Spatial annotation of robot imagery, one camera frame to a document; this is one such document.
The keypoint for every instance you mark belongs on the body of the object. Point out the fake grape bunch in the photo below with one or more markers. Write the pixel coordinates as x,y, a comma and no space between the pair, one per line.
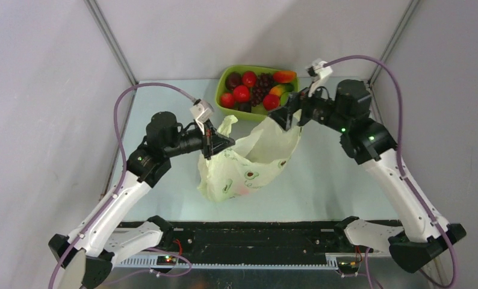
261,88

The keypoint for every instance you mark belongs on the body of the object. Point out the yellow green fake mango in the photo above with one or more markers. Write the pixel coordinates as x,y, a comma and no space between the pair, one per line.
280,89

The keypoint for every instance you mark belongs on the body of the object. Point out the green fake starfruit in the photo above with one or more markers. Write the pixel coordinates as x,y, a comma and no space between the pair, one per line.
284,98

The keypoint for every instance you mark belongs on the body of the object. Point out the red fake fruit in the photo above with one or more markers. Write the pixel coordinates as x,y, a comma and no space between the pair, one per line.
249,78
271,102
241,94

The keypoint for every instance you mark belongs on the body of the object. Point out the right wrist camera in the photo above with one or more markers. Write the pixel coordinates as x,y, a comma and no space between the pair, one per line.
319,72

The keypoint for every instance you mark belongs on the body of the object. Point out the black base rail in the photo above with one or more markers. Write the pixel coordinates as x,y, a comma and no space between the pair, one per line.
305,243

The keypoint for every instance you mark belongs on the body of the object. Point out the orange red fake mango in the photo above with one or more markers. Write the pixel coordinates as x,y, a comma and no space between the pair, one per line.
284,76

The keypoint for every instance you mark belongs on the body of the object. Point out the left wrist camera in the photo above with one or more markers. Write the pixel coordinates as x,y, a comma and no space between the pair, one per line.
201,112

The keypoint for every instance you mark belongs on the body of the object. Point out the pale green plastic bag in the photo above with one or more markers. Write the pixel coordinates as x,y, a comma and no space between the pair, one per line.
252,163

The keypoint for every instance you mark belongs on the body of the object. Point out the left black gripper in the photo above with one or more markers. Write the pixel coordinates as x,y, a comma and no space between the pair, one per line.
212,143

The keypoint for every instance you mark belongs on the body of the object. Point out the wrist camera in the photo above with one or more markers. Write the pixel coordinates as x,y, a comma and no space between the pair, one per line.
319,72
201,112

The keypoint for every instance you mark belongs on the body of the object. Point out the fake strawberry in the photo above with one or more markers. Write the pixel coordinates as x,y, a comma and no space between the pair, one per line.
227,100

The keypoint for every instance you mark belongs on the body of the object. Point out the red fake fruit middle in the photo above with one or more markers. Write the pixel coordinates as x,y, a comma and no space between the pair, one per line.
241,94

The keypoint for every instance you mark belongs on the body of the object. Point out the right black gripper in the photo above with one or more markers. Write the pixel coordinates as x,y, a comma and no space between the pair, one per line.
283,115

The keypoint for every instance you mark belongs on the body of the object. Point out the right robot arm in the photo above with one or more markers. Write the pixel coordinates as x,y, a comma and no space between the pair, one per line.
423,234

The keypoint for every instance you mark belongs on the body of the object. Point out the green plastic fruit bowl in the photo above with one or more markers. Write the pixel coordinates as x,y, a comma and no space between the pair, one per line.
245,111

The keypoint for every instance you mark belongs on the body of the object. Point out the red fake fruit top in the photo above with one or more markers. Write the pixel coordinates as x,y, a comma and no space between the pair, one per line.
249,78

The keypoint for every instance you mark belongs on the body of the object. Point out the red fake fruit lower right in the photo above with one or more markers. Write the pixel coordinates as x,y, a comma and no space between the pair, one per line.
271,102

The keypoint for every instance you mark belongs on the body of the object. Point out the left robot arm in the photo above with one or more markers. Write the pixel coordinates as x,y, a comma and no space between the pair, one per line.
90,252

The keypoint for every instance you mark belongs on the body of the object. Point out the dark red fake plum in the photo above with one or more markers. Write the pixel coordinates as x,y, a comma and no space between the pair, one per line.
233,80

